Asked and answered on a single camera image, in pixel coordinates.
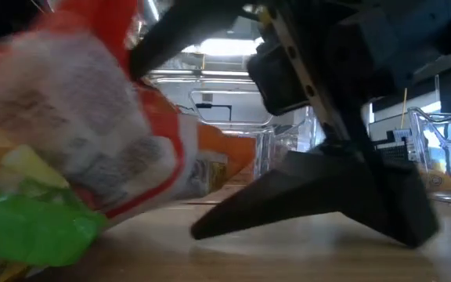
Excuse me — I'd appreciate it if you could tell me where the yellow Maruchan creamy chicken pack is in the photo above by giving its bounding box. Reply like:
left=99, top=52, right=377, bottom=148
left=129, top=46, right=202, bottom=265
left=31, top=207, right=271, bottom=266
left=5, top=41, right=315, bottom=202
left=419, top=166, right=451, bottom=193

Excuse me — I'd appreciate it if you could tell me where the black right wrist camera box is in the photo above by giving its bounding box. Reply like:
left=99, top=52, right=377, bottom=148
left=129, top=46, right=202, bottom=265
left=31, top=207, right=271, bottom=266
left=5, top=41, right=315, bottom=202
left=247, top=38, right=313, bottom=118

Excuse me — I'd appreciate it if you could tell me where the green lime chili shrimp pack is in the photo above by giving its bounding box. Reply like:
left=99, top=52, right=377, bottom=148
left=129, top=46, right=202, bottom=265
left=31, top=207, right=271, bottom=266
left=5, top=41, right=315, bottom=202
left=0, top=117, right=109, bottom=282

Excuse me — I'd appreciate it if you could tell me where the long linear ceiling light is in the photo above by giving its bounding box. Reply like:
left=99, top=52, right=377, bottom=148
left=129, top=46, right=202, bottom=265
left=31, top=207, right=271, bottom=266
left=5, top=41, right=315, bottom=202
left=149, top=69, right=251, bottom=78

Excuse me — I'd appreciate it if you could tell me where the bright ceiling light panel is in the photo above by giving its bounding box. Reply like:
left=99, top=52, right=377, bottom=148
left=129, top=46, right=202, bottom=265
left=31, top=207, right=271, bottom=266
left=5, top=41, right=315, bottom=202
left=181, top=37, right=265, bottom=56

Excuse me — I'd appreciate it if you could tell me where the black pegboard rack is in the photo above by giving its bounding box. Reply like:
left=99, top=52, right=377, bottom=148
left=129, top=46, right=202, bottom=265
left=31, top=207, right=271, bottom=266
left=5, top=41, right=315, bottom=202
left=368, top=128, right=418, bottom=161

